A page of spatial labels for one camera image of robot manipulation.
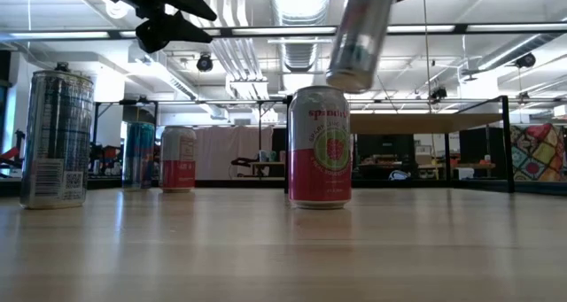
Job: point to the red white Spindrift can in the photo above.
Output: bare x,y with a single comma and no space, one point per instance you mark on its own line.
178,160
320,160

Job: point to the white slim Celsius can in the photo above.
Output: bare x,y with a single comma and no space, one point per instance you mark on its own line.
361,36

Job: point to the black background rig frame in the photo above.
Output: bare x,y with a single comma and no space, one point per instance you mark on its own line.
221,102

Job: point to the tall silver blue can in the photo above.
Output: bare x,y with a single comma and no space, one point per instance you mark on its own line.
57,138

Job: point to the black bar with light strips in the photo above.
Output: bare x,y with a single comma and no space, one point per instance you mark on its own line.
460,28

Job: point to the black background cabinet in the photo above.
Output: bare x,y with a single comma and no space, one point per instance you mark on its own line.
476,144

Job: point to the slanted silver ventilation duct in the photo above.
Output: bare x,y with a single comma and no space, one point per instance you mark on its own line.
509,56

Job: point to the ribbed silver ventilation duct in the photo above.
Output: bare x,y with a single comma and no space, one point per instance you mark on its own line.
301,49

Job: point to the blue Red Bull can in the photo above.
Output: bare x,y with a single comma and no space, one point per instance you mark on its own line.
138,156

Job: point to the white curtain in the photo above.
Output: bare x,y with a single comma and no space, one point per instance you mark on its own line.
221,151

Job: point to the black ceiling spot lamp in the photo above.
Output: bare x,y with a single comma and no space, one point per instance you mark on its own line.
204,63
525,60
438,93
62,66

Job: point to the black background monitor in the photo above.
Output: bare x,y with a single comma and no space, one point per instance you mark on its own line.
381,147

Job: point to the background wooden table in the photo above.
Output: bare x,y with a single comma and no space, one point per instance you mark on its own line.
266,164

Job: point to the black-framed wooden shelf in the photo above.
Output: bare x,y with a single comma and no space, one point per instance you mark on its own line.
421,122

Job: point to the small white background object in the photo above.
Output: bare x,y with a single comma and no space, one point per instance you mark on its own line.
398,175

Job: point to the colourful patchwork cloth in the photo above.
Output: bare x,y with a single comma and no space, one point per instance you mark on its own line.
538,153

